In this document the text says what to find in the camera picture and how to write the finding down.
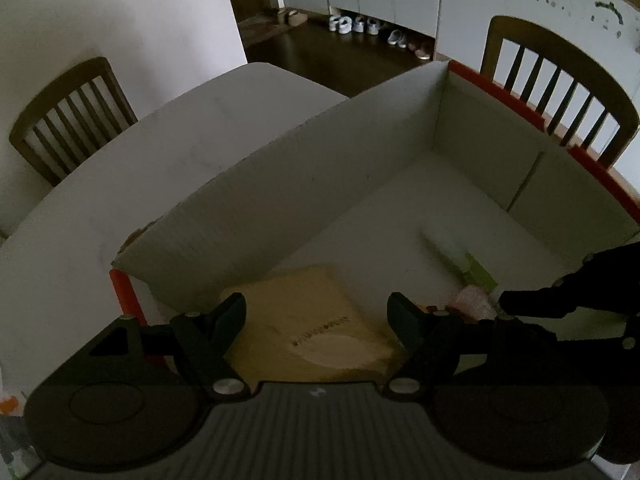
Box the pink packet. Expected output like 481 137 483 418
446 285 502 320

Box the brown wooden slat chair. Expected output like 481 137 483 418
479 15 640 169
9 56 139 187

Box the pair of brown slippers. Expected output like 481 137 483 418
276 8 309 27

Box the green and white packet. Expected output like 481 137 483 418
420 230 501 292

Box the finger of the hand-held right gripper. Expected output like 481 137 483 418
499 246 640 320

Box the row of shoes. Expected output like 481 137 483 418
328 14 432 62

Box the beige paper packet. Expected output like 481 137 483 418
220 264 410 385

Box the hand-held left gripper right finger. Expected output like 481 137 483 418
386 292 557 402

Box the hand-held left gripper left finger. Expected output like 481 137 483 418
89 292 251 402

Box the cardboard box with red edges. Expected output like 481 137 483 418
109 60 640 386

